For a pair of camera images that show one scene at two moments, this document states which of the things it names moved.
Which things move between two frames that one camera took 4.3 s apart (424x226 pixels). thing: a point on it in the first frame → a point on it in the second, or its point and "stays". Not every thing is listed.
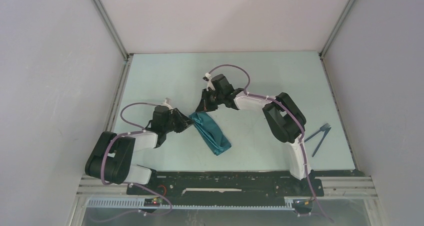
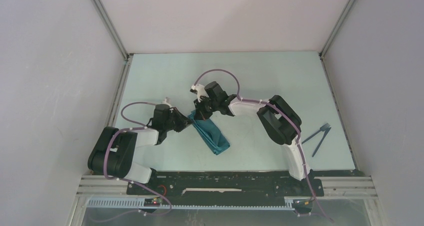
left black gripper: x=184 y=122 stays
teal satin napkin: x=210 y=132 stays
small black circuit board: x=154 y=202 stays
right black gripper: x=204 y=105 → x=200 y=113
